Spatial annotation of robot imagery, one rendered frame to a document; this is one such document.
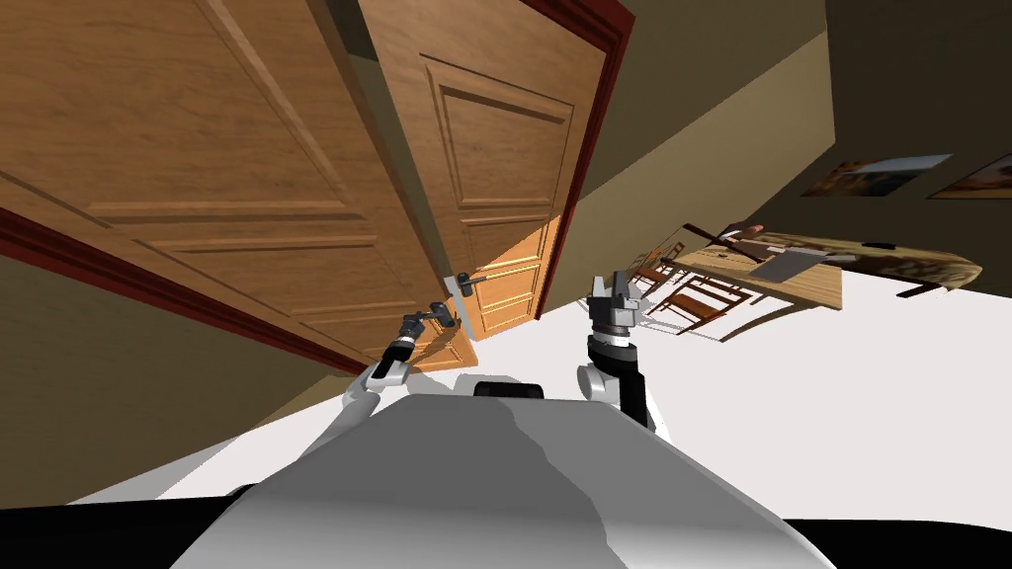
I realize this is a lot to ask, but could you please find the brown patterned sofa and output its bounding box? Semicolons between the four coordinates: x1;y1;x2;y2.
742;224;985;299

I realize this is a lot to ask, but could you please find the light wooden table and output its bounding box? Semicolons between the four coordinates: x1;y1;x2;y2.
670;222;862;311

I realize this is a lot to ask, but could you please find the brown wooden chair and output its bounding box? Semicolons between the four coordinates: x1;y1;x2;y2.
649;272;754;338
627;248;683;292

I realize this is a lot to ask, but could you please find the wall picture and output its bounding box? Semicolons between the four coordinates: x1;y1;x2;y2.
928;153;1012;202
801;153;955;200

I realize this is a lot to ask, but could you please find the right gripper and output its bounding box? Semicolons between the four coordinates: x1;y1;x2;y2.
586;269;643;328

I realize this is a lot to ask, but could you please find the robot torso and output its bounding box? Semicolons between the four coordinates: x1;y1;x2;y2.
169;378;839;569

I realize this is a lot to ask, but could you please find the brown wooden door leaf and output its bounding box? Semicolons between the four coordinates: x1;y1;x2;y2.
0;0;480;375
357;0;611;344

